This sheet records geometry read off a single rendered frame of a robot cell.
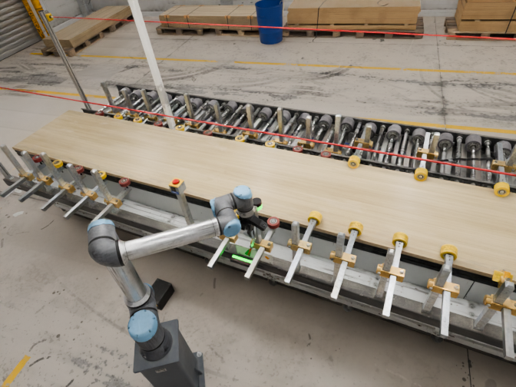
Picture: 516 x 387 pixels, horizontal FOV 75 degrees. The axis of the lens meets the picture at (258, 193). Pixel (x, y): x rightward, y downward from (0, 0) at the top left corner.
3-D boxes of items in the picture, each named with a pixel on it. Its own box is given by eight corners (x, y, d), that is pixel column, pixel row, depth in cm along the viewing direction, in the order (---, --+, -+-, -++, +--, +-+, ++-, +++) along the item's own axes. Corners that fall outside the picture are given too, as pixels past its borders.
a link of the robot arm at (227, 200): (213, 211, 162) (236, 203, 165) (206, 196, 170) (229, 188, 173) (216, 224, 169) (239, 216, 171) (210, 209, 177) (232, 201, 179)
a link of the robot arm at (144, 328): (139, 355, 183) (127, 342, 171) (135, 327, 195) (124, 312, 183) (167, 343, 186) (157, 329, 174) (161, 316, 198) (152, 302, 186)
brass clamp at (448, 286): (456, 299, 166) (459, 294, 162) (426, 290, 171) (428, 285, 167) (456, 289, 170) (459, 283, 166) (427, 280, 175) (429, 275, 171)
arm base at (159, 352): (173, 356, 191) (167, 349, 184) (139, 365, 189) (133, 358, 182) (172, 325, 205) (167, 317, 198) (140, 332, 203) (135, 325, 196)
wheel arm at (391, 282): (388, 319, 161) (389, 315, 158) (381, 317, 162) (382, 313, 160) (403, 241, 193) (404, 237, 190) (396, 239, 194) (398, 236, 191)
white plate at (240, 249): (272, 265, 217) (272, 256, 210) (236, 253, 226) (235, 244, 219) (273, 264, 217) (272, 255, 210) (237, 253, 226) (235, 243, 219)
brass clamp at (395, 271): (401, 283, 175) (404, 278, 171) (375, 275, 180) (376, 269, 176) (403, 273, 179) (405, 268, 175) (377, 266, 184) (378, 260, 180)
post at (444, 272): (425, 319, 189) (451, 271, 156) (418, 317, 190) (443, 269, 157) (426, 313, 191) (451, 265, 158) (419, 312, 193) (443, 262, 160)
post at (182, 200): (196, 239, 238) (180, 193, 207) (190, 237, 240) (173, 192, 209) (199, 235, 241) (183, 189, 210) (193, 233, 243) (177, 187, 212)
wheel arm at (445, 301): (447, 339, 152) (449, 335, 149) (438, 336, 153) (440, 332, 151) (451, 253, 184) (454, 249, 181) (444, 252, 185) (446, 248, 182)
